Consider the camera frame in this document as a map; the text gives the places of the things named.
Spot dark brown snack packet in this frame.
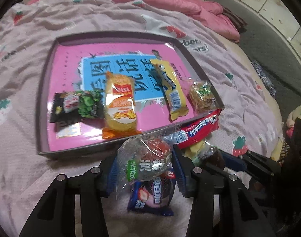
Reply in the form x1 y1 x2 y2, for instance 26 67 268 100
205 148 226 171

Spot grey padded headboard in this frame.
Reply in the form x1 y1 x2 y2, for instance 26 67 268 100
205 0 301 124

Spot yellow candy stick packet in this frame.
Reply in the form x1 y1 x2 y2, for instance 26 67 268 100
150 59 189 122

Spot blue patterned cloth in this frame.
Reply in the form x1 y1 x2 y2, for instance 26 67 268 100
250 60 277 98

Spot dark shallow box tray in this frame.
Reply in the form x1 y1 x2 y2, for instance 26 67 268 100
36 31 225 160

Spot black green pea packet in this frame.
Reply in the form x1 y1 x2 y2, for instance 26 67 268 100
50 90 104 124

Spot orange cake packet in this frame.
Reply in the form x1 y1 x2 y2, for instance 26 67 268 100
102 71 138 140

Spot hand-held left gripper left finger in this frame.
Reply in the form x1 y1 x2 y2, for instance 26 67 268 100
20 157 119 237

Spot pink book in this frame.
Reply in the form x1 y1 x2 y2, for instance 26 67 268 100
48 42 203 151

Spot dark striped cloth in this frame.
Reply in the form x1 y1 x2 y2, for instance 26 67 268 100
221 6 247 32

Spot tree wall mural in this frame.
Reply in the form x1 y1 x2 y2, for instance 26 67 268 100
231 0 301 55

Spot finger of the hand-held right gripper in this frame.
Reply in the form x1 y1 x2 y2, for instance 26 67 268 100
242 150 282 178
220 151 248 172

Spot beige bed sheet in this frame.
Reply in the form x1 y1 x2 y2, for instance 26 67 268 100
215 35 282 119

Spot clear green label snack packet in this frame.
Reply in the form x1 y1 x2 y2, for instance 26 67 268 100
116 126 183 198

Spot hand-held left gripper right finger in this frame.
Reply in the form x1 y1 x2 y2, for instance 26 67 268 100
171 144 277 237

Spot light green snack packet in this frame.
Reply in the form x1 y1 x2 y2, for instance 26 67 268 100
185 139 217 167

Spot clear peanut brittle packet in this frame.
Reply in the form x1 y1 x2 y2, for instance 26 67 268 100
189 80 219 113

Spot blue cookie packet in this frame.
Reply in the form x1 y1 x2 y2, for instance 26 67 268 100
127 170 177 216

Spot colourful folded cloth pile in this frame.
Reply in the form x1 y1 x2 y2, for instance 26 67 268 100
271 105 301 163

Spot red candy stick packet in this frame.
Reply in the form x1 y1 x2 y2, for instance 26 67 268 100
176 109 221 150

